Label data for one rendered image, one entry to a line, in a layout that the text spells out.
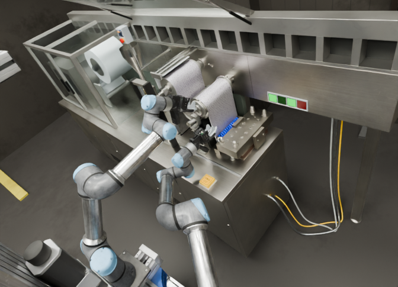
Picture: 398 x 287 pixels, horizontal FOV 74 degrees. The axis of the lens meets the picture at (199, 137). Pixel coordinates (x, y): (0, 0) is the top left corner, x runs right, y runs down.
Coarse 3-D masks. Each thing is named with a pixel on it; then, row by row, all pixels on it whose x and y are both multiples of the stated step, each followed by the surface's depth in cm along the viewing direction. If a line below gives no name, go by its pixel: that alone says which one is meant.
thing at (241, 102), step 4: (156, 84) 250; (236, 96) 181; (240, 96) 178; (244, 96) 181; (236, 100) 184; (240, 100) 181; (244, 100) 182; (236, 104) 187; (240, 104) 184; (244, 104) 184; (240, 108) 187; (244, 108) 186; (240, 112) 190; (244, 112) 187; (240, 116) 193
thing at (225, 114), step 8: (232, 96) 169; (224, 104) 165; (232, 104) 171; (216, 112) 162; (224, 112) 168; (232, 112) 174; (216, 120) 164; (224, 120) 171; (232, 120) 177; (224, 128) 173; (216, 136) 170
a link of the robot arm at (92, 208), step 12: (84, 168) 121; (96, 168) 122; (84, 180) 115; (84, 192) 120; (84, 204) 125; (96, 204) 126; (84, 216) 128; (96, 216) 128; (96, 228) 130; (84, 240) 133; (96, 240) 133; (84, 252) 136
